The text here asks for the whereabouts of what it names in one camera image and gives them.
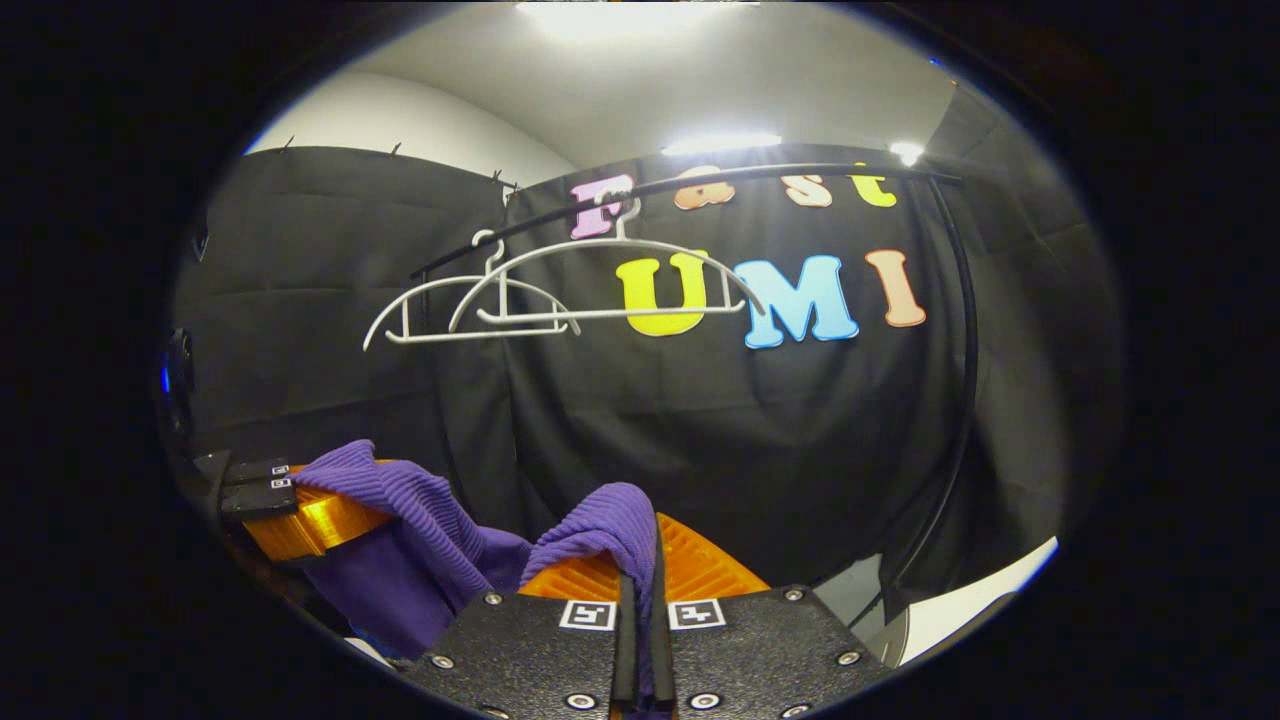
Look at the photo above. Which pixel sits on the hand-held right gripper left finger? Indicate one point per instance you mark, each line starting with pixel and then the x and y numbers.
pixel 530 655

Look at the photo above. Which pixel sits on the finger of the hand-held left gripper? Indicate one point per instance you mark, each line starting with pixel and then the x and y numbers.
pixel 310 525
pixel 255 470

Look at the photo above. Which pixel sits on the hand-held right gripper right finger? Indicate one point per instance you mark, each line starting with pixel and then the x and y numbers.
pixel 760 655

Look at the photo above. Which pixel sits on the white clothes hanger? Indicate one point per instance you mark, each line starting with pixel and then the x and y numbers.
pixel 620 314
pixel 470 337

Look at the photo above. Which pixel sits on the black clothes rack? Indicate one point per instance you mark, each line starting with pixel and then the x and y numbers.
pixel 750 174

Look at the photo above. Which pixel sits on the white panel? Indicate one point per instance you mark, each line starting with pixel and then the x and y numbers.
pixel 960 600

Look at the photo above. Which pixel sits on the black backdrop cloth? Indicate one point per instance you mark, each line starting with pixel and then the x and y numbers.
pixel 760 430

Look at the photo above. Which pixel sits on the large ceiling light panel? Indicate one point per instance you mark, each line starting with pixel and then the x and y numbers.
pixel 640 15

